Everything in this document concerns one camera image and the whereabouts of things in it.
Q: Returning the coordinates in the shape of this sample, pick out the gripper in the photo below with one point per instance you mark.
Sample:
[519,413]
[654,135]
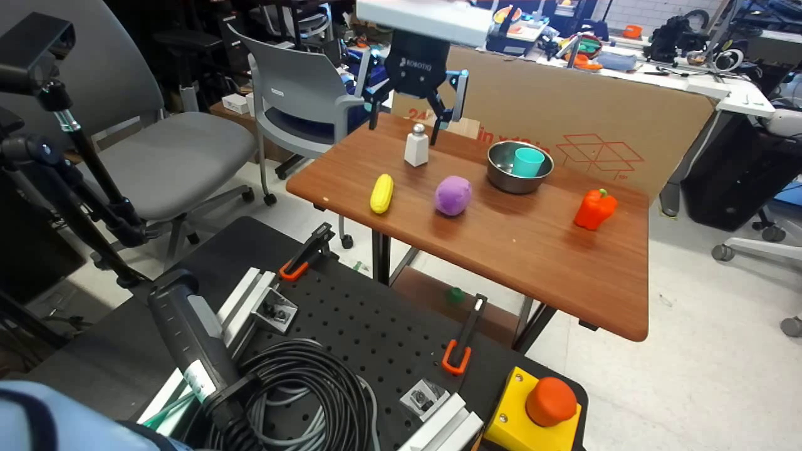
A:
[416,66]

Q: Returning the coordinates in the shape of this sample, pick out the yellow corn plush toy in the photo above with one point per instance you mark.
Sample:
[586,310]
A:
[381,194]

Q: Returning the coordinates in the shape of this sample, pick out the purple plush toy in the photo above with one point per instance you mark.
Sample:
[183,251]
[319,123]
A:
[452,195]

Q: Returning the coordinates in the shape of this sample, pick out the orange bell pepper toy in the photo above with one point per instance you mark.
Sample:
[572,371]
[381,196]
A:
[594,210]

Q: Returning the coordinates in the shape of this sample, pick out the white salt shaker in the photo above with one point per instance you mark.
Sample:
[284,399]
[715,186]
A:
[416,150]

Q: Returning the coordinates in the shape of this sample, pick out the light grey plastic chair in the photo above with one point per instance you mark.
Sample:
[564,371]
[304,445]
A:
[301,94]

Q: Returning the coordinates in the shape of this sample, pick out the metal bowl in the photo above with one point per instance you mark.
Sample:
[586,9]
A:
[501,175]

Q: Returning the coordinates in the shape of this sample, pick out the teal plastic cup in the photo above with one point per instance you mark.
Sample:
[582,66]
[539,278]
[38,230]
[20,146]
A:
[527,163]

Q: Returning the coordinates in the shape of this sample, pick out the large cardboard sheet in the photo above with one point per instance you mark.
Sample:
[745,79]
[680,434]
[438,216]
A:
[564,106]

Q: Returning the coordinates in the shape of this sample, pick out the black and orange clamp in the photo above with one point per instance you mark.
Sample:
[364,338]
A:
[465,338]
[307,254]

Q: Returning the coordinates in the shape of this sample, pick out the small green object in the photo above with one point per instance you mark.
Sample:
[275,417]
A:
[455,295]

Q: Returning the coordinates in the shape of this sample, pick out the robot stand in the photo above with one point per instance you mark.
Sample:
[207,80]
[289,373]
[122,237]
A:
[363,319]

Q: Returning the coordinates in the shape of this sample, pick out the grey office chair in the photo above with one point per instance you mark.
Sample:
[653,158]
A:
[169,156]

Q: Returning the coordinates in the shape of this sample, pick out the white cluttered desk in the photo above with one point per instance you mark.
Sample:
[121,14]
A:
[720,84]

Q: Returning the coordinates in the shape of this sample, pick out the black bin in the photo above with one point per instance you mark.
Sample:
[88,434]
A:
[739,175]

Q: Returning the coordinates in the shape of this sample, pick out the yellow emergency stop button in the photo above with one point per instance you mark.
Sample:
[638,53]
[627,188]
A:
[532,413]

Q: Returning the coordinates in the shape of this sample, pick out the office chair base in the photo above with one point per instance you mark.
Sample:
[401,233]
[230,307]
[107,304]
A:
[758,244]

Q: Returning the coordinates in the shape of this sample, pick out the light blue fabric item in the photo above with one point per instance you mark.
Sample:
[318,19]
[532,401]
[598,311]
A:
[56,419]

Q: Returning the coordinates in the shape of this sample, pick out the camera on mount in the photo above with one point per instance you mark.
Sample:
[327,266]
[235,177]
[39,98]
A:
[37,50]

